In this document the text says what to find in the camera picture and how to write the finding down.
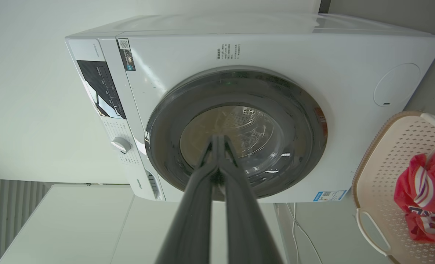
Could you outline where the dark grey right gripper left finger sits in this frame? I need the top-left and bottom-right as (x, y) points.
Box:
(155, 135), (220, 264)

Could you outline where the beige perforated laundry basket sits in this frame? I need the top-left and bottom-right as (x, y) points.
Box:
(352, 111), (435, 264)

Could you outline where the silver washing machine control knob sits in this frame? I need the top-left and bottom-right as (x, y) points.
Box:
(111, 137), (132, 154)

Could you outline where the white cabinet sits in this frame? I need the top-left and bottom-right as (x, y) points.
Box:
(0, 184), (287, 264)

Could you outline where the white power cable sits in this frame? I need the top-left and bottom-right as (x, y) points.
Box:
(286, 202), (323, 264)

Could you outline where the white front-load washing machine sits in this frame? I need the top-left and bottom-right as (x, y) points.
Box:
(65, 13), (435, 203)

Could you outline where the round dark washing machine door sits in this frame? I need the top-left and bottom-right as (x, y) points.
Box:
(145, 70), (328, 201)

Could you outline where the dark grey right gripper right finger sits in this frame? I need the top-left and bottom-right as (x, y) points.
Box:
(218, 135), (284, 264)

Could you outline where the grey ribbed radiator panel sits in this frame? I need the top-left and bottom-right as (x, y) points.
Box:
(0, 179), (51, 264)

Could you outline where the red white garment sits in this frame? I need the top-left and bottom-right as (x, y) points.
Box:
(394, 143), (435, 246)

